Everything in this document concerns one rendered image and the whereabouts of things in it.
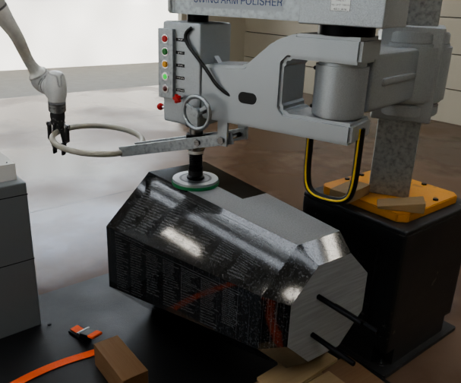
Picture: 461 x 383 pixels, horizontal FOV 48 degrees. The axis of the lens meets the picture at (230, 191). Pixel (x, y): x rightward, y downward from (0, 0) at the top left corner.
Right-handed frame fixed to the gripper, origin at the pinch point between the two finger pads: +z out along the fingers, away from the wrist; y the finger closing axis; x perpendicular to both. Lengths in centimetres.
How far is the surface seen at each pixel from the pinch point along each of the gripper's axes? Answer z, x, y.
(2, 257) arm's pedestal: 37, -55, 6
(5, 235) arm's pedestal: 26, -53, 6
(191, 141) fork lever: -26, -22, 84
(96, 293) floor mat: 81, -9, 27
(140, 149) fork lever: -15, -14, 56
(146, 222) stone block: 11, -35, 70
